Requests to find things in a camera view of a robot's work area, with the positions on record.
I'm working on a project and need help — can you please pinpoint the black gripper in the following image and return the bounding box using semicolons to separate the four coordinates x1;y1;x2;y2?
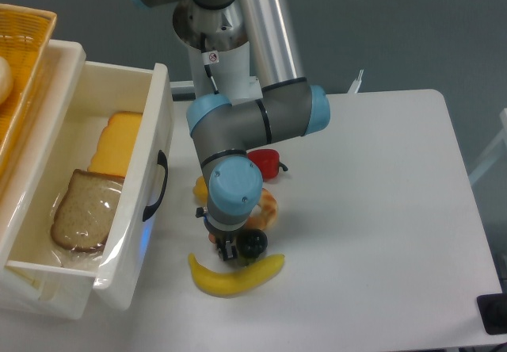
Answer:
195;207;242;260

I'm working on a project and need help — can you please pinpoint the white plastic drawer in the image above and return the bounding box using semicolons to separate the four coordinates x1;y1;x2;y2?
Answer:
1;62;173;319

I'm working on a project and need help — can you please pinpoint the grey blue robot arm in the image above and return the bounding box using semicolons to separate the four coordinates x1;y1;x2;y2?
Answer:
136;0;330;260

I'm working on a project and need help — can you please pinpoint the dark purple grape bunch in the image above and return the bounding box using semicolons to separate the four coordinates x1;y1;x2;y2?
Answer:
235;229;268;266

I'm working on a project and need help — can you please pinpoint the yellow banana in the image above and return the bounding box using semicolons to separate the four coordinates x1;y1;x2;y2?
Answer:
188;254;285;297

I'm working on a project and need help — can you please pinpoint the red bell pepper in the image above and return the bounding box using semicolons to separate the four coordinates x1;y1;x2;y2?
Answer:
247;149;288;182

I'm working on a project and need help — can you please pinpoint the brown bread slice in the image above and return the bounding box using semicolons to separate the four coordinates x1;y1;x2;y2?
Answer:
50;170;124;253

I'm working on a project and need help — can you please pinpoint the white drawer cabinet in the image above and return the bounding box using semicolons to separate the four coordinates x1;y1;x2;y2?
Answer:
1;40;87;319

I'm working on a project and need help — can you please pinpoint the black device at edge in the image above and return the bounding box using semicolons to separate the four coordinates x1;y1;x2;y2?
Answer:
477;293;507;335

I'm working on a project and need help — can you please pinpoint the white bun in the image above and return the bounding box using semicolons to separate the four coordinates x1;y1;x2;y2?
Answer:
0;56;13;105

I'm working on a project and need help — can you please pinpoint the yellow wicker basket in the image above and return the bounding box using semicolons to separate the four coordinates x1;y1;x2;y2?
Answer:
1;4;57;174

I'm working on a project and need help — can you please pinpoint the orange shrimp ring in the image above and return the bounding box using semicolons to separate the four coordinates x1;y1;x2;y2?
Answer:
243;187;279;232

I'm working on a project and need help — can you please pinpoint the black drawer handle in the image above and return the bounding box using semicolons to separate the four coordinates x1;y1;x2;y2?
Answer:
142;149;169;222

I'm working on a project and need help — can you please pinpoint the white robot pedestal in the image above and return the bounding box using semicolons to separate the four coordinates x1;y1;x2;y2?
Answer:
173;0;261;104

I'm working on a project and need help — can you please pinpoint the white frame at right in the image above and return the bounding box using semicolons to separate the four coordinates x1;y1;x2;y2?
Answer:
468;109;506;186

